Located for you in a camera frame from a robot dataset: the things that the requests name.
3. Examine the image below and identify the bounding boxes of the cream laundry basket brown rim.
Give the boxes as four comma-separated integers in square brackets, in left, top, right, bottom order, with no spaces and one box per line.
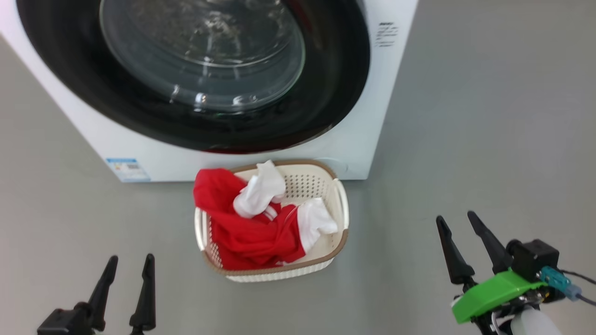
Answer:
[195,159,350,283]

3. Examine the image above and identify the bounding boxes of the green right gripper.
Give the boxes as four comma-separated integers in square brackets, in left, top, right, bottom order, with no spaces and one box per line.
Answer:
[436,211,548,325]

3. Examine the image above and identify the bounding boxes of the red garment with white print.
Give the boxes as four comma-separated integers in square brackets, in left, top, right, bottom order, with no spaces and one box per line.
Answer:
[210,198,338,271]

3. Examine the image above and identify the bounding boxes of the blue energy label sticker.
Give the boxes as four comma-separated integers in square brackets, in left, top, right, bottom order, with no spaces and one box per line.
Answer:
[106,158,151,183]

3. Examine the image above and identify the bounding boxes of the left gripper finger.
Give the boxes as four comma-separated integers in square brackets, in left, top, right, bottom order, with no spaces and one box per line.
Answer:
[86,256,118,332]
[129,254,156,332]

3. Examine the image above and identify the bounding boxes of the black round glass washer door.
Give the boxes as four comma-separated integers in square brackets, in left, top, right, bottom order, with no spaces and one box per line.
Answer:
[16,0,371,154]

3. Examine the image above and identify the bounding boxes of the red garment with white sleeves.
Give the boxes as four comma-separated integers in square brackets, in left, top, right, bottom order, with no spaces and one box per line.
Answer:
[193,161,287,233]

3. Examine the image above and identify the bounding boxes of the white front-load washing machine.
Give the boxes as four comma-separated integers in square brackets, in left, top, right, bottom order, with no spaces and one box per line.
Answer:
[0,0,420,183]

